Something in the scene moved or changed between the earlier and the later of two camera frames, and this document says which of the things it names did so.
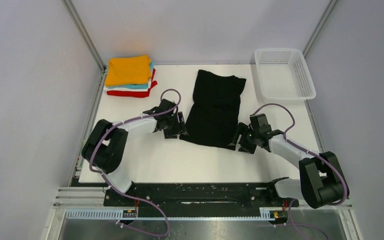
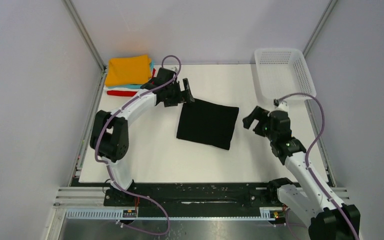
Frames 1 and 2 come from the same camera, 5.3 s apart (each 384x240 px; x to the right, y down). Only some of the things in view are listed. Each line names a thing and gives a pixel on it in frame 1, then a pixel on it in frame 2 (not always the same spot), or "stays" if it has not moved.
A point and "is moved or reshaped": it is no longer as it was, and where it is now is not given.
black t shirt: x=215 y=110 is moved or reshaped
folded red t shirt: x=135 y=93 stays
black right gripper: x=243 y=129 to x=258 y=113
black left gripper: x=179 y=128 to x=180 y=98
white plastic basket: x=283 y=74 stays
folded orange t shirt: x=134 y=70 stays
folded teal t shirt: x=136 y=86 stays
